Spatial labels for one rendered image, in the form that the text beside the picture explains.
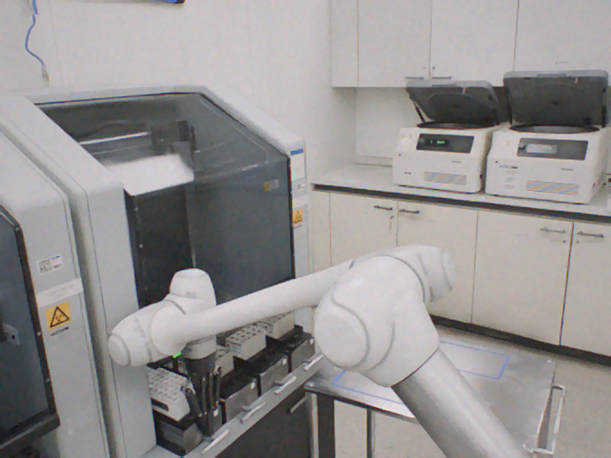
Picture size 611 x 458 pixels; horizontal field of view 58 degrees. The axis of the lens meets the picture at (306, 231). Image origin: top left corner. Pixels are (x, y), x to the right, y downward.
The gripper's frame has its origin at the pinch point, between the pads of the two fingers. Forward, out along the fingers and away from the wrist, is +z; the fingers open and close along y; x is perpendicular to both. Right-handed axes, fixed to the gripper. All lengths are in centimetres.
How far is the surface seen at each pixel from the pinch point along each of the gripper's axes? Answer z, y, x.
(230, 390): -1.9, -12.1, -2.6
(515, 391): -1, -52, 63
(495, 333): 78, -234, 8
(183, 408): -4.2, 2.9, -5.0
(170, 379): -6.8, -2.2, -15.0
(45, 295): -45, 30, -10
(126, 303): -35.6, 11.4, -9.8
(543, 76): -75, -246, 23
